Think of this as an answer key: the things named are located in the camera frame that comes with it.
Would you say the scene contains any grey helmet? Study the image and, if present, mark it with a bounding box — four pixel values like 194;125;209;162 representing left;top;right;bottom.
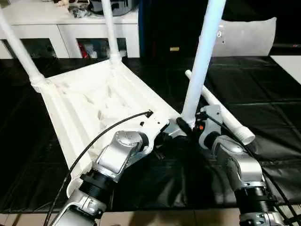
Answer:
90;0;139;16

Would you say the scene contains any white glass-door cabinet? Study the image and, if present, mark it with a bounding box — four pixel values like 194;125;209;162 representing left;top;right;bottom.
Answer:
0;7;141;59

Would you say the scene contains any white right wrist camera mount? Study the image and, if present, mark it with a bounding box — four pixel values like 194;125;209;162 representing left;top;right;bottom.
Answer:
196;105;223;150

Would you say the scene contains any black clutter pile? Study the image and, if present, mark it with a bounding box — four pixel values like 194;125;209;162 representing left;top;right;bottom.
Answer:
68;4;91;19

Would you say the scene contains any black work mat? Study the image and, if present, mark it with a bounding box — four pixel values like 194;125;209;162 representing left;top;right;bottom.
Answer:
0;55;301;215

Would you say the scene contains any grey cushion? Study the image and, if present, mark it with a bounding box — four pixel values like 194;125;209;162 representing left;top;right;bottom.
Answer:
198;16;277;57

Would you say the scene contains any white plastic table leg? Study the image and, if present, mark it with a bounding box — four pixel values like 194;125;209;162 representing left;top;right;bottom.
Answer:
0;9;47;93
184;69;256;145
180;0;228;129
101;0;123;66

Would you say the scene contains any black left wrist camera cable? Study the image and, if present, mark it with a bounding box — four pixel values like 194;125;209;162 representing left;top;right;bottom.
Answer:
46;109;153;226

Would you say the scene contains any white plastic table top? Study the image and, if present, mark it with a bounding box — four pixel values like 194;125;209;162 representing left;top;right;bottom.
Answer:
30;58;189;200

